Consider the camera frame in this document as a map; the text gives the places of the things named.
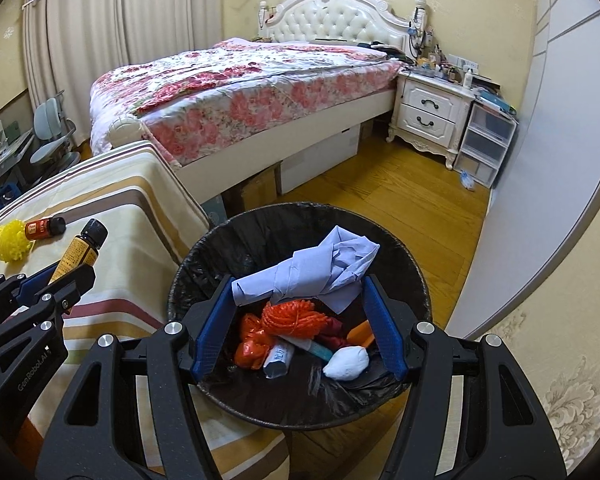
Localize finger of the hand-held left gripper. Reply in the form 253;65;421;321
0;266;56;321
0;262;97;356

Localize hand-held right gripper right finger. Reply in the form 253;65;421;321
362;274;568;480

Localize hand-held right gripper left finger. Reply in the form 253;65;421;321
35;274;238;480

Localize yellow bottle with black cap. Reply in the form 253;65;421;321
47;219;108;286

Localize small orange plastic bag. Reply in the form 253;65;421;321
234;312;276;371

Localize dark red satin ribbon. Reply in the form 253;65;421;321
325;316;361;351

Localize white paper ball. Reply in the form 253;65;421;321
322;346;370;381

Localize black trash bin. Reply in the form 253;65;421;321
167;201;433;432

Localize lavender paper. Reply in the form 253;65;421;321
231;226;381;313

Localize yellow foam fruit net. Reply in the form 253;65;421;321
0;221;33;263

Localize red bottle with black cap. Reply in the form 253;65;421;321
24;216;67;241

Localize teal and white tube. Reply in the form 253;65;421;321
280;335;336;363

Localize white squeeze tube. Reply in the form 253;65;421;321
262;341;296;380

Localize grey study desk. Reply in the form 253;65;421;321
0;120;36;196

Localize cardboard box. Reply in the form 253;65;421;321
222;166;282;217

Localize white round bedpost ornament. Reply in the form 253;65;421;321
106;114;146;151

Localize pale blue desk chair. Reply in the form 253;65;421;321
30;91;78;166

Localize white box under bed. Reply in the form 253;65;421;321
280;124;361;195

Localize clear plastic drawer unit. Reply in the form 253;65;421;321
452;100;518;190

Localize white nightstand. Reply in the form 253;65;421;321
386;67;476;171

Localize bed with floral cover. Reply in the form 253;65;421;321
89;37;403;196

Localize white wardrobe door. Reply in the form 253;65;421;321
447;0;600;341

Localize group of small bottles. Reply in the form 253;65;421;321
410;27;481;86

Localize beige curtains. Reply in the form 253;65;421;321
22;0;226;111

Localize white tufted headboard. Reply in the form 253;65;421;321
257;0;428;53

